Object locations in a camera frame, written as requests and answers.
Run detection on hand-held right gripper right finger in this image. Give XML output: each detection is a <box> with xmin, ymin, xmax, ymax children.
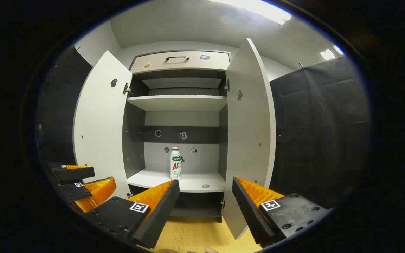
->
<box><xmin>231</xmin><ymin>176</ymin><xmax>330</xmax><ymax>248</ymax></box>

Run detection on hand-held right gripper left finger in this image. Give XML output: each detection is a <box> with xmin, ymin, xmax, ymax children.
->
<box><xmin>82</xmin><ymin>179</ymin><xmax>181</xmax><ymax>249</ymax></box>

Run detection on white plastic bottle green label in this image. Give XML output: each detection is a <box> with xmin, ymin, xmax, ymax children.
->
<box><xmin>169</xmin><ymin>147</ymin><xmax>182</xmax><ymax>181</ymax></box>

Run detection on grey cabinet door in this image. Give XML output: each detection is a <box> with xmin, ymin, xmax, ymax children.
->
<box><xmin>73</xmin><ymin>50</ymin><xmax>133</xmax><ymax>199</ymax></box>
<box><xmin>222</xmin><ymin>38</ymin><xmax>277</xmax><ymax>240</ymax></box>

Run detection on white cabinet shelf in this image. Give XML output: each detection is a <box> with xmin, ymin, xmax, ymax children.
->
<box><xmin>127</xmin><ymin>95</ymin><xmax>228</xmax><ymax>112</ymax></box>
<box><xmin>127</xmin><ymin>169</ymin><xmax>226</xmax><ymax>193</ymax></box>

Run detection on grey wooden cabinet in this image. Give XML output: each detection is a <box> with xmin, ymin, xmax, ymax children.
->
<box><xmin>122</xmin><ymin>49</ymin><xmax>231</xmax><ymax>223</ymax></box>

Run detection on grey cabinet drawer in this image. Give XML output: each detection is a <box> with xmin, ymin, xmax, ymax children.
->
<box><xmin>130</xmin><ymin>51</ymin><xmax>231</xmax><ymax>74</ymax></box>

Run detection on black backdrop cloth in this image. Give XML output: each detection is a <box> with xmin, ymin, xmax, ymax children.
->
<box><xmin>269</xmin><ymin>56</ymin><xmax>371</xmax><ymax>208</ymax></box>
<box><xmin>38</xmin><ymin>46</ymin><xmax>94</xmax><ymax>169</ymax></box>

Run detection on long ceiling light panel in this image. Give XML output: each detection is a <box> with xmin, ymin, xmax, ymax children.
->
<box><xmin>208</xmin><ymin>0</ymin><xmax>293</xmax><ymax>25</ymax></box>

